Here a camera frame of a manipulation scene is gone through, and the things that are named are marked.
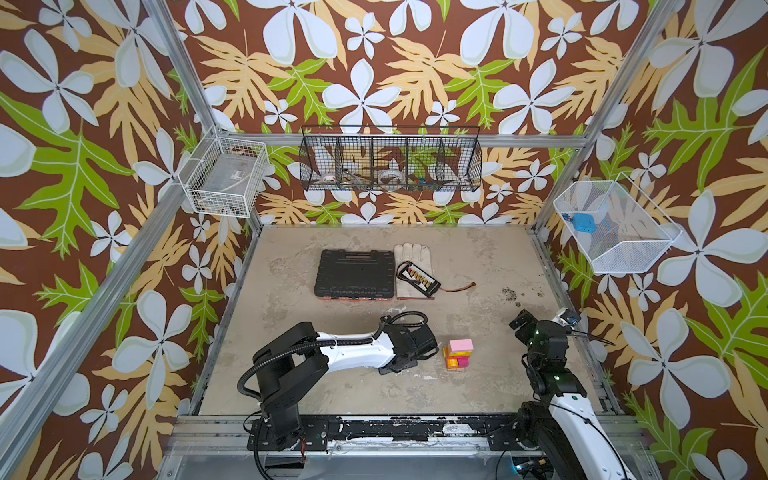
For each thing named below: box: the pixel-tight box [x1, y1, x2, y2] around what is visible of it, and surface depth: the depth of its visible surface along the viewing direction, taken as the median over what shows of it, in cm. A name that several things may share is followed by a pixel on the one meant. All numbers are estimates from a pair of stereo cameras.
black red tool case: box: [314, 249, 395, 302], surface depth 101 cm
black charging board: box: [396, 260, 442, 297], surface depth 103 cm
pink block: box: [449, 338, 474, 353], surface depth 80 cm
